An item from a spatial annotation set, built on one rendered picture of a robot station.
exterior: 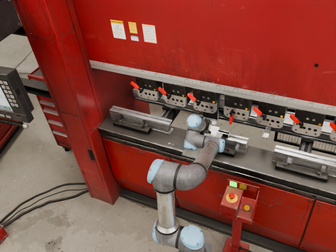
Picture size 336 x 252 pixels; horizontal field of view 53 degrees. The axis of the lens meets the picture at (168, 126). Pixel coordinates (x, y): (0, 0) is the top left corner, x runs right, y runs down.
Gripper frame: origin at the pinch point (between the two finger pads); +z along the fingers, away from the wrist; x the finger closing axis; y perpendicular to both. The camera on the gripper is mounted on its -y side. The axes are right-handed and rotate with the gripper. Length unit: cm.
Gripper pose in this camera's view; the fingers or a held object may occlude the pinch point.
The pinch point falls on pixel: (206, 133)
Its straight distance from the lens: 217.6
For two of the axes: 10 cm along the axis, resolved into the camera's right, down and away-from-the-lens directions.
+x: -9.0, -2.2, 3.7
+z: 3.4, 1.6, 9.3
